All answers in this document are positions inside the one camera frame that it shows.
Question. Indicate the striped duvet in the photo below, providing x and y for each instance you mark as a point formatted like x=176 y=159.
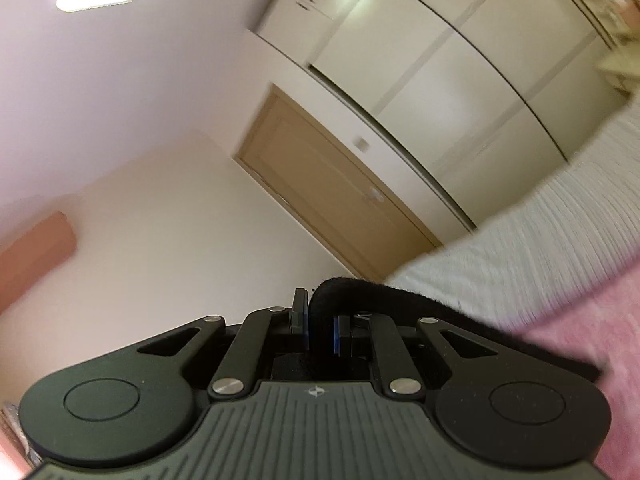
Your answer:
x=540 y=240

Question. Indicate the wall light switch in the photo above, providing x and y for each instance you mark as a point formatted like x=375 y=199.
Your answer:
x=361 y=144

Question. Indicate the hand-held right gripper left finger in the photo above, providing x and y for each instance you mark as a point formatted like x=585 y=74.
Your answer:
x=301 y=321

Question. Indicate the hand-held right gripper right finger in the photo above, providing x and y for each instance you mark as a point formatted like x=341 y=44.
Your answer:
x=339 y=335

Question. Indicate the white wardrobe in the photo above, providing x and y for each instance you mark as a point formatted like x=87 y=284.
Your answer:
x=450 y=75

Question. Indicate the wooden door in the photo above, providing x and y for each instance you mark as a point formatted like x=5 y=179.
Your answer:
x=325 y=180

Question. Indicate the black garment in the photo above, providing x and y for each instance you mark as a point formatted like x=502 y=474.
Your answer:
x=385 y=296

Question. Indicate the pink floral blanket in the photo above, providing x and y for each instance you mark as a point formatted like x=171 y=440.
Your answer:
x=605 y=355

